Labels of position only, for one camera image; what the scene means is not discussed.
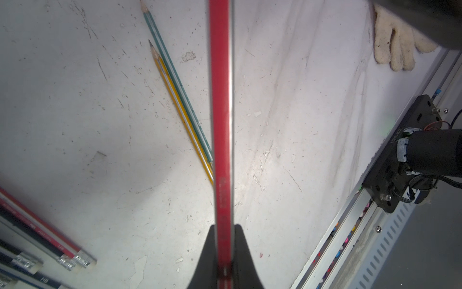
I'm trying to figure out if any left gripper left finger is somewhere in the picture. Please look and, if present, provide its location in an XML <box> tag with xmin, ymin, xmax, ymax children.
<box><xmin>187</xmin><ymin>225</ymin><xmax>218</xmax><ymax>289</ymax></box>

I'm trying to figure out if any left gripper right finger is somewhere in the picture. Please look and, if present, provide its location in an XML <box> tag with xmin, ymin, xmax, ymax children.
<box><xmin>232</xmin><ymin>225</ymin><xmax>263</xmax><ymax>289</ymax></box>

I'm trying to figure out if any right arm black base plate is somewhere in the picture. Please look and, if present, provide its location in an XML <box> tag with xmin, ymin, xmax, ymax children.
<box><xmin>362</xmin><ymin>95</ymin><xmax>441</xmax><ymax>213</ymax></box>

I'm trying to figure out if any beige fabric glove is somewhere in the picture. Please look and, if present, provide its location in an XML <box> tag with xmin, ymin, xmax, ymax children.
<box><xmin>374</xmin><ymin>4</ymin><xmax>438</xmax><ymax>72</ymax></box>

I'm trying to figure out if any aluminium front rail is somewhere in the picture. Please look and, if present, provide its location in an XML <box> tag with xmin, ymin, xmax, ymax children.
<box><xmin>292</xmin><ymin>49</ymin><xmax>462</xmax><ymax>289</ymax></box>

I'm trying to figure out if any yellow pencil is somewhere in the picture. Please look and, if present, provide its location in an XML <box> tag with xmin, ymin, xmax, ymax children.
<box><xmin>148</xmin><ymin>40</ymin><xmax>214</xmax><ymax>185</ymax></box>

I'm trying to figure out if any black pencil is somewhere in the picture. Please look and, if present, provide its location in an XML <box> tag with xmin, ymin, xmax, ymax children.
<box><xmin>1</xmin><ymin>208</ymin><xmax>79</xmax><ymax>272</ymax></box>

